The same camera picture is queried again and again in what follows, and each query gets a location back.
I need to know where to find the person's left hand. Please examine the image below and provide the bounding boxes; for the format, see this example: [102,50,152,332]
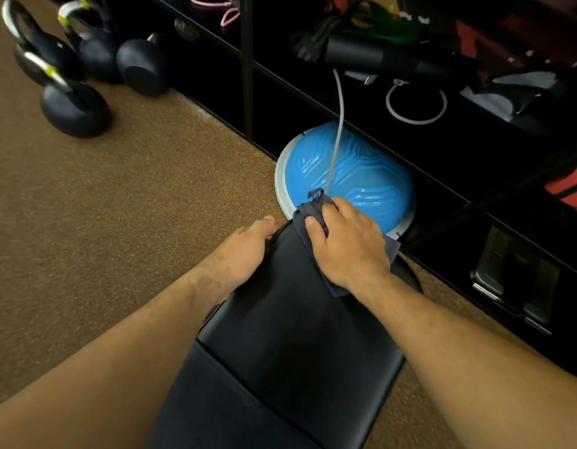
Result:
[194,215,280,304]

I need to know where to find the person's right hand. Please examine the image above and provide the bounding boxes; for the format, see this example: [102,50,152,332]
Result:
[305,196,392,295]

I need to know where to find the dark grey cleaning cloth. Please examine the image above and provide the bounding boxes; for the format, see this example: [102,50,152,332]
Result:
[292,187,401,299]

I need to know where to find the black padded workout bench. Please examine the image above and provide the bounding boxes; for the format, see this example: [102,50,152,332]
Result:
[146,219,422,449]

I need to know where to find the person's right forearm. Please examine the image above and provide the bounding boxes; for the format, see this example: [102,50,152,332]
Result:
[351,271,577,449]

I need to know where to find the person's left forearm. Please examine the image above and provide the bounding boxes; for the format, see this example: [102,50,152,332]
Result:
[0,268,229,449]

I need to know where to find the blue balance trainer dome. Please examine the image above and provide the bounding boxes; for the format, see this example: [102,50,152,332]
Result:
[274,120,416,239]

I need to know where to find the small silver clip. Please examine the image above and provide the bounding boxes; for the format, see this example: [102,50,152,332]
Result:
[344,69,378,85]

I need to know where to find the black storage shelf rack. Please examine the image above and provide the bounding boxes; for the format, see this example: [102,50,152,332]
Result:
[143,0,577,382]

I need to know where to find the black foam roller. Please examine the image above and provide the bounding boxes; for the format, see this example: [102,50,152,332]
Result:
[323,34,462,78]

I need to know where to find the black and white pouch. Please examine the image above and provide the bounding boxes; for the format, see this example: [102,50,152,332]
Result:
[459,69,558,123]

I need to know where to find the green yellow red fabric item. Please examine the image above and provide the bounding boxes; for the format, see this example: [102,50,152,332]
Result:
[325,0,429,45]

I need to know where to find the red bag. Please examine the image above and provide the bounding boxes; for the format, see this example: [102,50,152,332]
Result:
[544,162,577,221]

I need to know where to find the dark round weight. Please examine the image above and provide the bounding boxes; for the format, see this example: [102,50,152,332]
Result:
[174,18,201,42]

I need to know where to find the pink band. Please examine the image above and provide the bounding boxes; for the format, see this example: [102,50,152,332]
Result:
[190,0,241,27]

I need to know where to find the white hanging cord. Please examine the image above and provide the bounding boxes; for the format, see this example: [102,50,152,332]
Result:
[325,69,345,192]

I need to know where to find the white cord ring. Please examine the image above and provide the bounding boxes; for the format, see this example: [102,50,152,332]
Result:
[385,79,448,126]

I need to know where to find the black bundled straps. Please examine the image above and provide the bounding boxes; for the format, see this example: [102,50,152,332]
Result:
[290,16,345,64]

